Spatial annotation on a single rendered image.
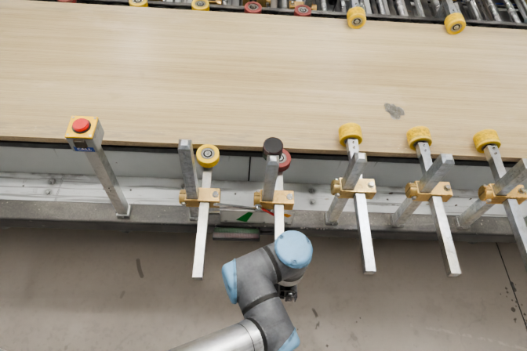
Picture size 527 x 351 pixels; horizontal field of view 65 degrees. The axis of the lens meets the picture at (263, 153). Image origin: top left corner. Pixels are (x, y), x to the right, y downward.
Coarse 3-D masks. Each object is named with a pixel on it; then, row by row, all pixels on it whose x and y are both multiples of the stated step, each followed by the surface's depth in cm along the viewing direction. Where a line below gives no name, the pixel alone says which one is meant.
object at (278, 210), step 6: (282, 174) 145; (276, 180) 143; (282, 180) 143; (276, 186) 142; (282, 186) 142; (276, 204) 138; (282, 204) 138; (276, 210) 137; (282, 210) 137; (276, 216) 135; (282, 216) 136; (276, 222) 134; (282, 222) 134; (276, 228) 133; (282, 228) 133; (276, 234) 132
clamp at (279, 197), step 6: (258, 192) 140; (276, 192) 139; (282, 192) 139; (288, 192) 140; (258, 198) 138; (276, 198) 138; (282, 198) 138; (264, 204) 138; (270, 204) 138; (288, 204) 138
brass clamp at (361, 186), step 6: (336, 180) 132; (360, 180) 132; (366, 180) 132; (372, 180) 133; (336, 186) 131; (342, 186) 131; (360, 186) 131; (366, 186) 131; (336, 192) 131; (342, 192) 130; (348, 192) 130; (354, 192) 130; (360, 192) 130; (366, 192) 130; (372, 192) 130; (366, 198) 134; (372, 198) 134
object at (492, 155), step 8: (488, 152) 144; (496, 152) 144; (488, 160) 144; (496, 160) 142; (496, 168) 140; (504, 168) 140; (496, 176) 139; (512, 200) 133; (504, 208) 135; (512, 208) 131; (512, 216) 130; (520, 216) 130; (512, 224) 130; (520, 224) 128; (520, 232) 127; (520, 240) 126; (520, 248) 126
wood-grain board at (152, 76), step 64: (0, 0) 180; (0, 64) 159; (64, 64) 161; (128, 64) 163; (192, 64) 166; (256, 64) 168; (320, 64) 170; (384, 64) 173; (448, 64) 175; (512, 64) 178; (0, 128) 143; (64, 128) 144; (128, 128) 146; (192, 128) 148; (256, 128) 150; (320, 128) 152; (384, 128) 154; (448, 128) 156; (512, 128) 158
